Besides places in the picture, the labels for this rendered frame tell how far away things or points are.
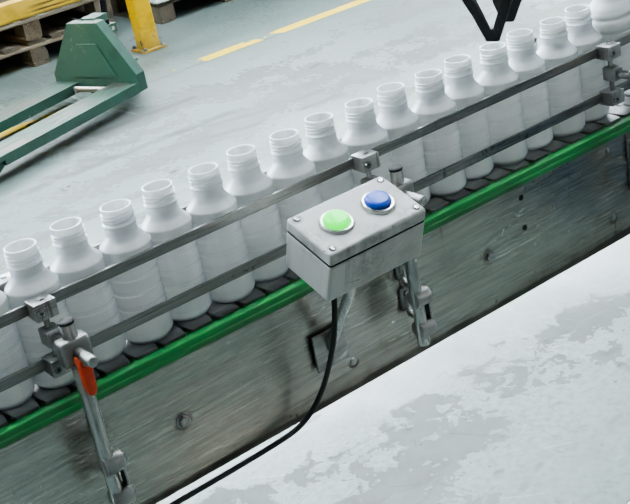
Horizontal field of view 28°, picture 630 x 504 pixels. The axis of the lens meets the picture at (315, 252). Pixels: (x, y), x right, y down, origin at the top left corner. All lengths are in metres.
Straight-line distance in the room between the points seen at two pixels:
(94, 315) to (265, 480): 1.60
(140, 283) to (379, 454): 1.62
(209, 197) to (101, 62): 4.63
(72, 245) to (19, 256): 0.06
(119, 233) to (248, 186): 0.18
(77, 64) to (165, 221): 4.76
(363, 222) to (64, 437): 0.40
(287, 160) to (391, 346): 0.30
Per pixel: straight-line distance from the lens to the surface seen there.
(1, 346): 1.38
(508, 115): 1.73
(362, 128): 1.58
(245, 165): 1.49
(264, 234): 1.51
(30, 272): 1.37
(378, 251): 1.39
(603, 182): 1.87
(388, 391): 3.21
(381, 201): 1.40
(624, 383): 3.13
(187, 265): 1.46
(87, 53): 6.11
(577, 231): 1.85
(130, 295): 1.43
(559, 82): 1.81
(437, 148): 1.66
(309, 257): 1.38
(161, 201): 1.44
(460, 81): 1.69
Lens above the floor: 1.65
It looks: 24 degrees down
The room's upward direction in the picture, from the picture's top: 11 degrees counter-clockwise
